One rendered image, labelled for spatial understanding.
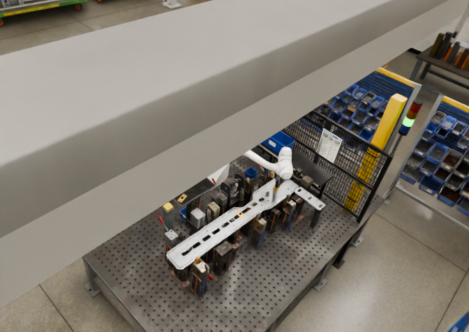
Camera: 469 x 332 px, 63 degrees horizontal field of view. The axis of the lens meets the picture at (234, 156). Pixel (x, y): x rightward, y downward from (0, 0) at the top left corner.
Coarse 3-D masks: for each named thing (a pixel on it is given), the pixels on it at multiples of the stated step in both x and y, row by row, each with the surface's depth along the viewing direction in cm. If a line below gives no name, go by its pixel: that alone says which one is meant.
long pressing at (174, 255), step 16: (256, 192) 341; (272, 192) 343; (288, 192) 346; (240, 208) 325; (256, 208) 327; (208, 224) 309; (240, 224) 313; (192, 240) 296; (208, 240) 298; (176, 256) 284; (192, 256) 285
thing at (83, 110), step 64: (256, 0) 39; (320, 0) 41; (384, 0) 44; (0, 64) 25; (64, 64) 26; (128, 64) 27; (192, 64) 28; (256, 64) 31; (320, 64) 39; (0, 128) 21; (64, 128) 21; (128, 128) 24; (192, 128) 29; (0, 192) 19; (64, 192) 23
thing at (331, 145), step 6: (324, 132) 350; (330, 132) 345; (324, 138) 354; (330, 138) 348; (336, 138) 343; (342, 138) 338; (318, 144) 362; (324, 144) 357; (330, 144) 351; (336, 144) 346; (318, 150) 365; (324, 150) 360; (330, 150) 354; (336, 150) 349; (324, 156) 363; (330, 156) 357; (336, 156) 352; (330, 162) 360
